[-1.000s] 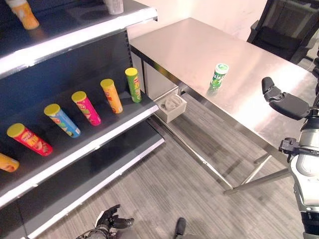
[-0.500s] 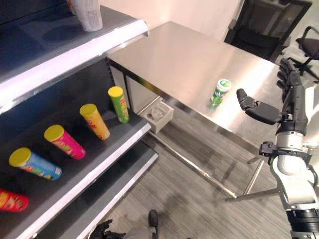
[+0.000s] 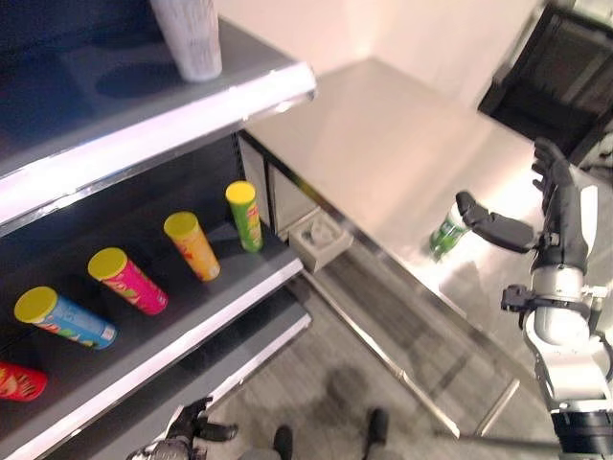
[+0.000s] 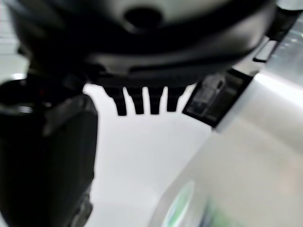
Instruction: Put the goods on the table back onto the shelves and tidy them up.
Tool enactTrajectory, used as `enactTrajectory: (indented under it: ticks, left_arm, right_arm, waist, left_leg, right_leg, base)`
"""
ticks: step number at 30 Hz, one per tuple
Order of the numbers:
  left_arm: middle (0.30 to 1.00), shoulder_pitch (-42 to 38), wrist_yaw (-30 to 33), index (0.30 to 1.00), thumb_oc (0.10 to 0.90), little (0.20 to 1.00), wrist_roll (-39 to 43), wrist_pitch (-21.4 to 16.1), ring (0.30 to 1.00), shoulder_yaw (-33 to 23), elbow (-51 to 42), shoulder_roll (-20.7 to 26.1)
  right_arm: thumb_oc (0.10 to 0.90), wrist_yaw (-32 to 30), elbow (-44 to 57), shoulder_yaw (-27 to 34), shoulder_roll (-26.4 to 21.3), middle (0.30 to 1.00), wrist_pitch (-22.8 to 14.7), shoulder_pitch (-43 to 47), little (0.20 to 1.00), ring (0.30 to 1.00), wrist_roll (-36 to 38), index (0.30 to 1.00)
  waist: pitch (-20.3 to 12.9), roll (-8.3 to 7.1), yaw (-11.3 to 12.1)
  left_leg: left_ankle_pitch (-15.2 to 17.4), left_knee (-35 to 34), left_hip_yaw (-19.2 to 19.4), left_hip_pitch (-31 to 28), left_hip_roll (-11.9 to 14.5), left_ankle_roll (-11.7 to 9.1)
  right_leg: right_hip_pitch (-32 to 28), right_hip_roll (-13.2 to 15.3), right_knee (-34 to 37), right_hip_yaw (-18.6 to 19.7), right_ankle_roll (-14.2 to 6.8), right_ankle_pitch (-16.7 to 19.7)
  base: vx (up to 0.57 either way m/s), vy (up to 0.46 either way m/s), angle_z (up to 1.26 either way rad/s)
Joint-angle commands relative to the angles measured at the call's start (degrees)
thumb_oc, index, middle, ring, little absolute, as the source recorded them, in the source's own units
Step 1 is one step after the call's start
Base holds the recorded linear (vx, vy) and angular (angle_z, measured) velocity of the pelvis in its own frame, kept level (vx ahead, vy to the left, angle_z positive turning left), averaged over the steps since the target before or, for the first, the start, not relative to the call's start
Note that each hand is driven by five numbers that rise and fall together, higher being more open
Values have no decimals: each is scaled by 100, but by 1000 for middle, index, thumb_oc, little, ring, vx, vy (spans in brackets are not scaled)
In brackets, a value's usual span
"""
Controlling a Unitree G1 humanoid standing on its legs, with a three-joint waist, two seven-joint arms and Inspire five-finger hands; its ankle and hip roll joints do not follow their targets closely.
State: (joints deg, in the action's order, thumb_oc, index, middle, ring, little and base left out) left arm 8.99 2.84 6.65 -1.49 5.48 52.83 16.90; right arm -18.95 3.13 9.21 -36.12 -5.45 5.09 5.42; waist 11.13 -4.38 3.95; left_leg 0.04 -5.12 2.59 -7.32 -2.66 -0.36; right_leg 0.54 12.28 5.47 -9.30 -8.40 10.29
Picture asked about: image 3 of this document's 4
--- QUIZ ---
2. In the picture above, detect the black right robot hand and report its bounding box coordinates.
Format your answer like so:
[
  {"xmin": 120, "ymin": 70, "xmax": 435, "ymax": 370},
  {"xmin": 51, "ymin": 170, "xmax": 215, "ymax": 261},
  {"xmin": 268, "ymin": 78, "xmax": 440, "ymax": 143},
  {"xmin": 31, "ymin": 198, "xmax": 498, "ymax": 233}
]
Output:
[{"xmin": 455, "ymin": 137, "xmax": 601, "ymax": 270}]

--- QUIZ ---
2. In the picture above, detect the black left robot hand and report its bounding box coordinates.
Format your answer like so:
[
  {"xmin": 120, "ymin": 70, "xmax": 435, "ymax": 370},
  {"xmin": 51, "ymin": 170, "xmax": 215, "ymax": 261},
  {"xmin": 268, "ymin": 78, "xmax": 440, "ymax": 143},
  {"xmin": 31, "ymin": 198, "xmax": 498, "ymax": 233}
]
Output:
[{"xmin": 166, "ymin": 395, "xmax": 239, "ymax": 452}]

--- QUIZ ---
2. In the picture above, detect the green drink bottle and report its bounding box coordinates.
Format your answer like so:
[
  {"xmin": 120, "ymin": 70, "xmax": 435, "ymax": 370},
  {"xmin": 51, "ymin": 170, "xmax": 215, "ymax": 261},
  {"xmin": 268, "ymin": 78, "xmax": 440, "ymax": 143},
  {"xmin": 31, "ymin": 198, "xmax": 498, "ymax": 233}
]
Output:
[{"xmin": 428, "ymin": 202, "xmax": 473, "ymax": 263}]

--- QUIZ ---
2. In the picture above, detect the dark left robot foot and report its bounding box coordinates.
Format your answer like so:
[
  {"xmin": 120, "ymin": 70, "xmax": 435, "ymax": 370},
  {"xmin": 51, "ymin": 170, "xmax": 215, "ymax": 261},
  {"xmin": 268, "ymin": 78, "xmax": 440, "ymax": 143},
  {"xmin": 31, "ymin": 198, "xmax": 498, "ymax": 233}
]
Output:
[{"xmin": 272, "ymin": 425, "xmax": 295, "ymax": 457}]

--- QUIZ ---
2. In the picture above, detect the dark robot foot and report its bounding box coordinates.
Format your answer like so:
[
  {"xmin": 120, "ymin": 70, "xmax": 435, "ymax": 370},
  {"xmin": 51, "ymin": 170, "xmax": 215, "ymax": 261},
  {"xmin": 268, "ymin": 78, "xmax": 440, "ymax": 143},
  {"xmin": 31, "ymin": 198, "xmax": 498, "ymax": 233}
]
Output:
[
  {"xmin": 365, "ymin": 407, "xmax": 391, "ymax": 448},
  {"xmin": 272, "ymin": 425, "xmax": 295, "ymax": 457}
]

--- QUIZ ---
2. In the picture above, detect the pink chip can yellow lid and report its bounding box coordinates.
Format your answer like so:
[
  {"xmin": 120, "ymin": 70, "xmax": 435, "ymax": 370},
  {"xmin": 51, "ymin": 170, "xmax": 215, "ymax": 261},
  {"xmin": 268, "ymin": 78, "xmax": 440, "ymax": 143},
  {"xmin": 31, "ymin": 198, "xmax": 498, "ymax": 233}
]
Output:
[{"xmin": 87, "ymin": 246, "xmax": 170, "ymax": 316}]

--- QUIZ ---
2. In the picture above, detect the blue chip can yellow lid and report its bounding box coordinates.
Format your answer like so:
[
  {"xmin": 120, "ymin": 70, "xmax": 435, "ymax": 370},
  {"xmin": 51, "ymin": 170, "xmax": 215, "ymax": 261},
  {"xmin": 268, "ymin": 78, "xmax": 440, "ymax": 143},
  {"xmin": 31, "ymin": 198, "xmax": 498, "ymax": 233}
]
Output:
[{"xmin": 13, "ymin": 286, "xmax": 118, "ymax": 351}]

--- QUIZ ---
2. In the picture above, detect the red chip can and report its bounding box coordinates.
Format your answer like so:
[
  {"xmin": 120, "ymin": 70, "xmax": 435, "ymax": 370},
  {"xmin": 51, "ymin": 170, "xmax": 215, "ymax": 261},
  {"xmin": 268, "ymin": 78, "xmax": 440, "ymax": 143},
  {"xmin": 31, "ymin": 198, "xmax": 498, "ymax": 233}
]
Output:
[{"xmin": 0, "ymin": 360, "xmax": 49, "ymax": 402}]

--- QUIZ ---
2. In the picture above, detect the orange chip can yellow lid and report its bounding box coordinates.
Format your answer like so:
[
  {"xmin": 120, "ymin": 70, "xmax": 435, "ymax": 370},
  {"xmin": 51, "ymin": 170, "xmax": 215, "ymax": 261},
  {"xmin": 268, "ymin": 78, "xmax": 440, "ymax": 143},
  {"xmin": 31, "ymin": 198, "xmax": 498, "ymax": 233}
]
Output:
[{"xmin": 163, "ymin": 211, "xmax": 222, "ymax": 284}]

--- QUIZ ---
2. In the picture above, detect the dark right robot foot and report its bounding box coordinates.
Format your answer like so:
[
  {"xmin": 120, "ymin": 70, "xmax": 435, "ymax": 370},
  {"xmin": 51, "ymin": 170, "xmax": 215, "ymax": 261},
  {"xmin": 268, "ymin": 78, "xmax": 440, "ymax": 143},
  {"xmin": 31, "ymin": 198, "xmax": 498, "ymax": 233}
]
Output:
[{"xmin": 365, "ymin": 407, "xmax": 391, "ymax": 448}]

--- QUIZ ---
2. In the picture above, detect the stainless steel table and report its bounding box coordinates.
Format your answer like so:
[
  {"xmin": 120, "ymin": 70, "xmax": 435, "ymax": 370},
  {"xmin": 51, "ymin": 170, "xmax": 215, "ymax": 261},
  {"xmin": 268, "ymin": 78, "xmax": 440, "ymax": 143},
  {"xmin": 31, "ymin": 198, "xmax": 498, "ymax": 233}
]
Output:
[{"xmin": 237, "ymin": 56, "xmax": 579, "ymax": 440}]

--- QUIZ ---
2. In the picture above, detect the green chip can yellow lid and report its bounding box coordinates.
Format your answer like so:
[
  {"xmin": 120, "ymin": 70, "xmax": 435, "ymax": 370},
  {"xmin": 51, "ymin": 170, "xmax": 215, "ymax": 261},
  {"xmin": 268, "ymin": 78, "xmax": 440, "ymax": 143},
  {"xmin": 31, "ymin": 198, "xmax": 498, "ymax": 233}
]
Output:
[{"xmin": 224, "ymin": 180, "xmax": 265, "ymax": 254}]

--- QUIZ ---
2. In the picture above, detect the grey square plastic box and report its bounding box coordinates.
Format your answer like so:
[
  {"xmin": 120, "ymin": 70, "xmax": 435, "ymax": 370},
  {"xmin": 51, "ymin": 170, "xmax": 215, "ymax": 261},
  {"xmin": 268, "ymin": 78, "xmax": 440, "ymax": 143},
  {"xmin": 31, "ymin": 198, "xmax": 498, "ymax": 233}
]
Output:
[{"xmin": 288, "ymin": 213, "xmax": 355, "ymax": 275}]

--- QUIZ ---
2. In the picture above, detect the grey metal shelf unit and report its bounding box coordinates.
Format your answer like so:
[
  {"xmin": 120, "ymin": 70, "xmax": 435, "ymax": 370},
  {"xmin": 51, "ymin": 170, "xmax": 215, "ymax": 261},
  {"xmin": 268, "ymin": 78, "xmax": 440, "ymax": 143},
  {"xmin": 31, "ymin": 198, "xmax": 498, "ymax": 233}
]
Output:
[{"xmin": 0, "ymin": 0, "xmax": 318, "ymax": 460}]

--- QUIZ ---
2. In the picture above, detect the white patterned paper cup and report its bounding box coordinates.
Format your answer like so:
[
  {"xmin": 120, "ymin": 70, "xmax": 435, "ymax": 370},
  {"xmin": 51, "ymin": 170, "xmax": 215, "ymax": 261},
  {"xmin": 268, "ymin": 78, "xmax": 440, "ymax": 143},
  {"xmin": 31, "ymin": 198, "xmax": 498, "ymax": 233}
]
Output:
[{"xmin": 148, "ymin": 0, "xmax": 224, "ymax": 81}]

